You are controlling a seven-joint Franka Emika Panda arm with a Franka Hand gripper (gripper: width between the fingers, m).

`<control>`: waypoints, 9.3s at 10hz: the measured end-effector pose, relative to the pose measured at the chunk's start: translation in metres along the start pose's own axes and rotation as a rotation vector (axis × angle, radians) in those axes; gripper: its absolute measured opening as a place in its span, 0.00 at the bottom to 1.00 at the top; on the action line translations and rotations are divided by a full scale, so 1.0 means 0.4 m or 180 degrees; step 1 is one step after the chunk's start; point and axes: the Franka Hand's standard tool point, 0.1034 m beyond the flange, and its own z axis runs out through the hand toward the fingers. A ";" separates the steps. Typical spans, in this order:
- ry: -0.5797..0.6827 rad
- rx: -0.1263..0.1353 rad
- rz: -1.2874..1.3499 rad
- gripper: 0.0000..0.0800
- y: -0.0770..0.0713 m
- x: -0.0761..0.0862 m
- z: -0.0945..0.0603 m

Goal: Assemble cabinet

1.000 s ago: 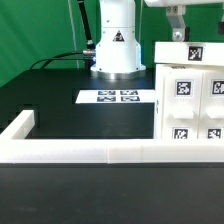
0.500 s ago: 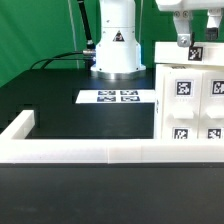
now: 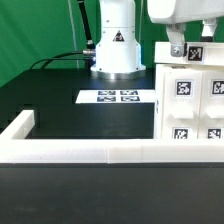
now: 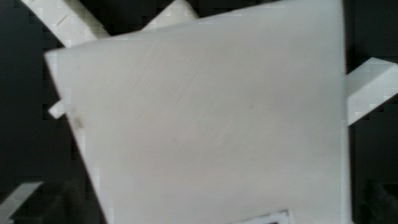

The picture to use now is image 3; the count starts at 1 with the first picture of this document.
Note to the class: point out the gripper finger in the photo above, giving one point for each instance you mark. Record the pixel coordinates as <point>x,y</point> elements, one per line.
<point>209,29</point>
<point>175,33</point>

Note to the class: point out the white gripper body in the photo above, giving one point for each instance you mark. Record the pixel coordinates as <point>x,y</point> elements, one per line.
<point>181,11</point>

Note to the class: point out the white block with marker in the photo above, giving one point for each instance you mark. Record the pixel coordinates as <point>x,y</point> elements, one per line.
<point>198,53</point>

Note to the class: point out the white cabinet body box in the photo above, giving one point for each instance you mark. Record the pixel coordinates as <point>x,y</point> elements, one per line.
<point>189,102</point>

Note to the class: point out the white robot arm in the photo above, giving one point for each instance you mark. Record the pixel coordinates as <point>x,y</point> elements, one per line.
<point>118,54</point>

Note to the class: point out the white marker base sheet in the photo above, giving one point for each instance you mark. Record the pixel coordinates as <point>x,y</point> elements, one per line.
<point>115,96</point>

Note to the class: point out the white U-shaped fence frame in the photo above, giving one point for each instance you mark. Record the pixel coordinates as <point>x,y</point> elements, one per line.
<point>16,147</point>

